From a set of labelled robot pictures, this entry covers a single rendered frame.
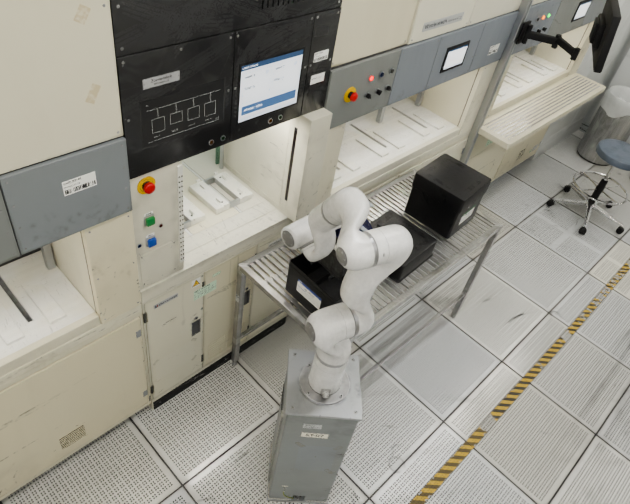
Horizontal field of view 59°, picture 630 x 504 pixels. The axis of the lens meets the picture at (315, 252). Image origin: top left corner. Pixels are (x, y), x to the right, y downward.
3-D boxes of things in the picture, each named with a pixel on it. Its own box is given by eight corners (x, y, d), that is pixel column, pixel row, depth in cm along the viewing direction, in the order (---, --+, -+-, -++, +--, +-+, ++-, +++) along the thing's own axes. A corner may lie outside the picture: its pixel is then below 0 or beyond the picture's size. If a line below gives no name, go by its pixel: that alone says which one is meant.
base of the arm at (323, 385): (350, 407, 200) (360, 379, 188) (298, 403, 198) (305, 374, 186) (348, 363, 214) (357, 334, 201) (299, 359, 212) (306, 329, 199)
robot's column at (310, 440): (328, 505, 249) (363, 419, 197) (266, 500, 247) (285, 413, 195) (327, 446, 270) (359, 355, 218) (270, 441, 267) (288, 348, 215)
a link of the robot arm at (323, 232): (365, 237, 170) (325, 256, 197) (340, 191, 169) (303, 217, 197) (343, 250, 166) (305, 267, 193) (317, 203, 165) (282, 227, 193)
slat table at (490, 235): (307, 444, 269) (334, 352, 217) (230, 363, 295) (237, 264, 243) (456, 316, 344) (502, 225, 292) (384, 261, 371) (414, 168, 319)
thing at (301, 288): (283, 288, 237) (288, 260, 225) (328, 261, 253) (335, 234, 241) (328, 329, 224) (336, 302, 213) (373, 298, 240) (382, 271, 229)
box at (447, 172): (447, 240, 276) (464, 201, 259) (401, 211, 288) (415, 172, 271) (475, 217, 294) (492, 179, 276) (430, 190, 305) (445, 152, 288)
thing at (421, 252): (397, 284, 249) (405, 263, 240) (348, 248, 261) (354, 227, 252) (433, 255, 267) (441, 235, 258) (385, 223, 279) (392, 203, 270)
